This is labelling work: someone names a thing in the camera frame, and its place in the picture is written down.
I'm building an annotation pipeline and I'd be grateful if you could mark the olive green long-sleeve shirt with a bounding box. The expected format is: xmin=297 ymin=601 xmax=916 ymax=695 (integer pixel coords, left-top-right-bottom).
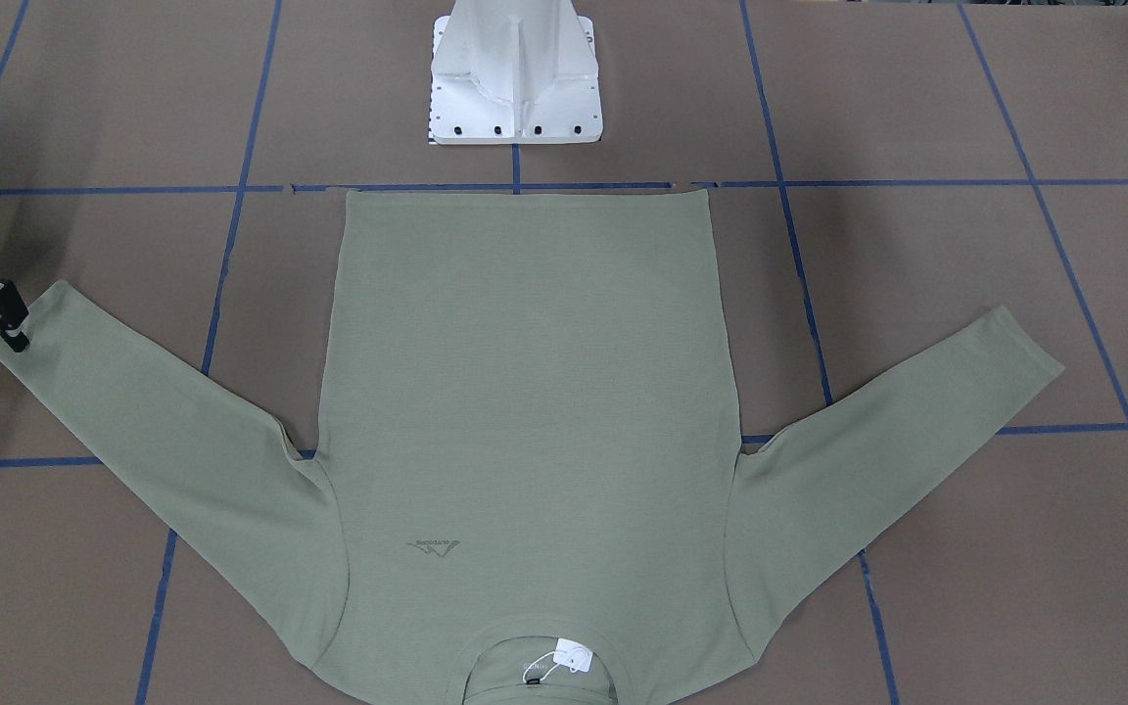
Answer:
xmin=0 ymin=191 xmax=1061 ymax=704

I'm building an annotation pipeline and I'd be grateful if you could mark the white paper shirt tag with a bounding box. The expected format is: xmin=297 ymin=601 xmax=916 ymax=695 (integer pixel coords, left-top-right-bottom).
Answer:
xmin=549 ymin=637 xmax=594 ymax=675

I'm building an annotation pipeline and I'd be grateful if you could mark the white camera mast pedestal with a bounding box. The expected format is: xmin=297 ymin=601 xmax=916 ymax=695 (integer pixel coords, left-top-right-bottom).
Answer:
xmin=428 ymin=1 xmax=603 ymax=146

